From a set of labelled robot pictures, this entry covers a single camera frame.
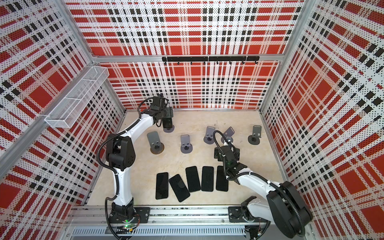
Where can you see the black phone with pink edge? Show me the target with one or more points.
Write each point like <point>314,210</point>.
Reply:
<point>207,184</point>

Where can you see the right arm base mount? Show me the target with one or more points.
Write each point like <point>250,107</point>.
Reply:
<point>241,214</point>

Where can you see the grey stand at back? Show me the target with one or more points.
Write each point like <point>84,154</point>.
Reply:
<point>169,130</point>

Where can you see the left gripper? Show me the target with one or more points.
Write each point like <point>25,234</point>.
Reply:
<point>169,113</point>

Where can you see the black hook rail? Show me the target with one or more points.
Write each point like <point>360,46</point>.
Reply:
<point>212,59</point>

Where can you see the wooden-base phone stand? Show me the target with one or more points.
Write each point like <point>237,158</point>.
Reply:
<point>156,146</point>

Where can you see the dark grey far-right phone stand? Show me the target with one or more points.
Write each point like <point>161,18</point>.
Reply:
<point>255,137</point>

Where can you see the grey stand of blue phone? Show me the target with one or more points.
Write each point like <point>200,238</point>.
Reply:
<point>228,134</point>

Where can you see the blue-edged phone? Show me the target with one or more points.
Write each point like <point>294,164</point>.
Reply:
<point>193,179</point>

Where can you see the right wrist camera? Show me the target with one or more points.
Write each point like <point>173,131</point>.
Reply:
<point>228,142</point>

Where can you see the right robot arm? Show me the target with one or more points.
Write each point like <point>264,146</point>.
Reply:
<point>281,203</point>

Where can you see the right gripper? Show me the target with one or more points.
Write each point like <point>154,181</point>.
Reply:
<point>237,154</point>

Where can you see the grey centre phone stand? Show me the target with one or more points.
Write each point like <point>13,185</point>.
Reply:
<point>186,146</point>

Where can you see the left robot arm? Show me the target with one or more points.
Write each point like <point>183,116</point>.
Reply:
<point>120,153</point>

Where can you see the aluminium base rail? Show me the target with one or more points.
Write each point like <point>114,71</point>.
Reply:
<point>210,222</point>

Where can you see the black phone with white sticker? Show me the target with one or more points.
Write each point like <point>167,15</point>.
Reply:
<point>180,189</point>

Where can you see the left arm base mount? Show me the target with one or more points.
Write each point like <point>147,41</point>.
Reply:
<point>125,219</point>

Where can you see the white wire mesh basket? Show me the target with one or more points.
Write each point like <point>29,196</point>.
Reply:
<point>68,110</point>

